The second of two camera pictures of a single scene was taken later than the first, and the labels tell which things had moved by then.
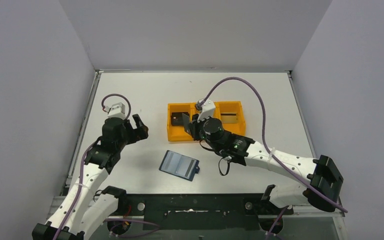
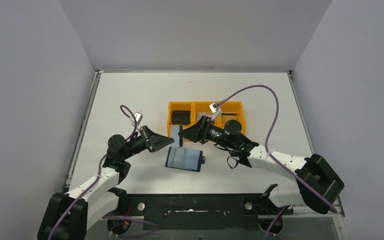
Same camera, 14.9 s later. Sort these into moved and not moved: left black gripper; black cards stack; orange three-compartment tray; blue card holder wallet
Moved: left black gripper; blue card holder wallet
Not moved: black cards stack; orange three-compartment tray
